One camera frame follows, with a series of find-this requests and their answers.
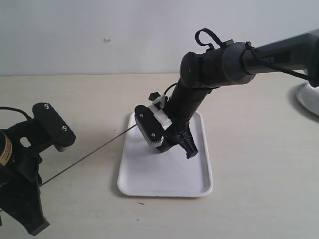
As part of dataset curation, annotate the round steel plate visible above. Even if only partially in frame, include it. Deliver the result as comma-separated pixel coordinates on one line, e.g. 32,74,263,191
296,82,319,116

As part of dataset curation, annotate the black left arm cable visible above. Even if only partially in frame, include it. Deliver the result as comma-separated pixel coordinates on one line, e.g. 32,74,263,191
0,107,32,120

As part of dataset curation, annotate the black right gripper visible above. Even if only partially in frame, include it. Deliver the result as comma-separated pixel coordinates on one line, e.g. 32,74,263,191
157,107,198,159

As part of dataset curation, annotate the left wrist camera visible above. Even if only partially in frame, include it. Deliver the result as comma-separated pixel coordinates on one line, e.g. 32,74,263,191
32,103,76,152

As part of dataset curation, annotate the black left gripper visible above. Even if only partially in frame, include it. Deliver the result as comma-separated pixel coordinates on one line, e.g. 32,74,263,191
0,119,53,236

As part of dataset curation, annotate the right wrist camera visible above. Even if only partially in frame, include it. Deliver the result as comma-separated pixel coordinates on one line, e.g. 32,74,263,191
134,92,171,147

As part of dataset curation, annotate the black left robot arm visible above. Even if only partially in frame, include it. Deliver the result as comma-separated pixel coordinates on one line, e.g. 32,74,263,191
0,119,53,236

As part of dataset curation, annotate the white rectangular tray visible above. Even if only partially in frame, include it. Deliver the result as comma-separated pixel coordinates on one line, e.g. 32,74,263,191
117,112,213,198

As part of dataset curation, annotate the thin metal skewer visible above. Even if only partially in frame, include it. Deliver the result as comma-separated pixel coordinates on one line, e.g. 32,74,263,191
39,124,137,187

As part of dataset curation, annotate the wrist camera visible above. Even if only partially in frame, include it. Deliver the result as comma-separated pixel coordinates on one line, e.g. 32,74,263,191
32,103,76,152
134,92,171,147

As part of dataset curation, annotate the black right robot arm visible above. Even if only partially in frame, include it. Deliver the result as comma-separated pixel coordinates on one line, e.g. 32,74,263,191
157,28,319,158

